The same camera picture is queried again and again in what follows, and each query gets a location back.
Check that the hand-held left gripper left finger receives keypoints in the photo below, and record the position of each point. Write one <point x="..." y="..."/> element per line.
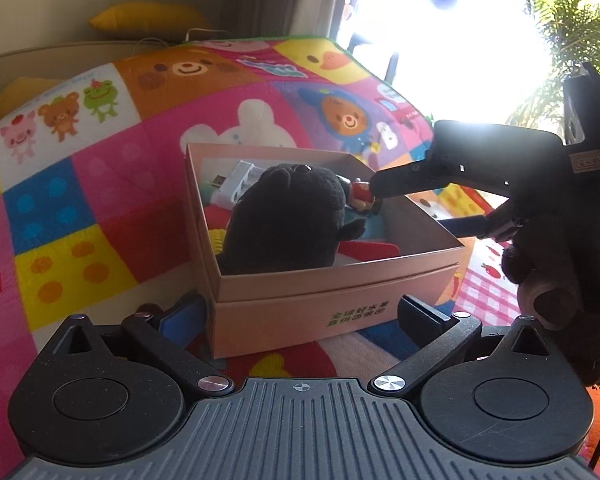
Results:
<point x="182" y="320"/>

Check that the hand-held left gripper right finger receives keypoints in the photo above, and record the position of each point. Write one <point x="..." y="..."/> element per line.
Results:
<point x="422" y="312"/>

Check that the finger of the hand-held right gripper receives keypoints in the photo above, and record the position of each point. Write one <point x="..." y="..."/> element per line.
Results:
<point x="400" y="180"/>
<point x="467" y="225"/>

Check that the pink cardboard box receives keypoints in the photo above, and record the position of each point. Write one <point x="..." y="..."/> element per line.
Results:
<point x="300" y="310"/>

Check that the grey plush toy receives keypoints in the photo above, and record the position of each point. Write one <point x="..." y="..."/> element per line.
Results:
<point x="285" y="220"/>

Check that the white battery charger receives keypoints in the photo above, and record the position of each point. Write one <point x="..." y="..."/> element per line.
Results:
<point x="235" y="185"/>

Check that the colourful cartoon play mat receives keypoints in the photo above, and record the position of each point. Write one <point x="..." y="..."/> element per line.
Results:
<point x="80" y="210"/>

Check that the green palm plant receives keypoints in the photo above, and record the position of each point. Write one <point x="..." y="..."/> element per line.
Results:
<point x="570" y="20"/>

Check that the yellow cushion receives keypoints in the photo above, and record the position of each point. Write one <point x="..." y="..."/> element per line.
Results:
<point x="10" y="102"/>

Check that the beige sofa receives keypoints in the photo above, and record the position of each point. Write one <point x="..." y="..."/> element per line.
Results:
<point x="55" y="57"/>

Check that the yellow pillow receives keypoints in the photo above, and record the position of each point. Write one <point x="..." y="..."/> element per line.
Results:
<point x="145" y="20"/>

